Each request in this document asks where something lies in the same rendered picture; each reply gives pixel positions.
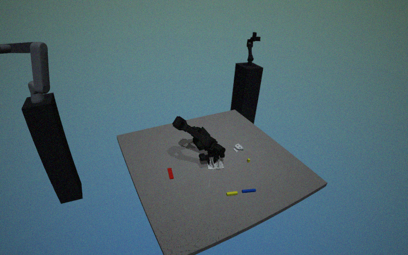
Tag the red rectangular block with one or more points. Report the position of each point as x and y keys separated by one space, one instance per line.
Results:
x=170 y=173

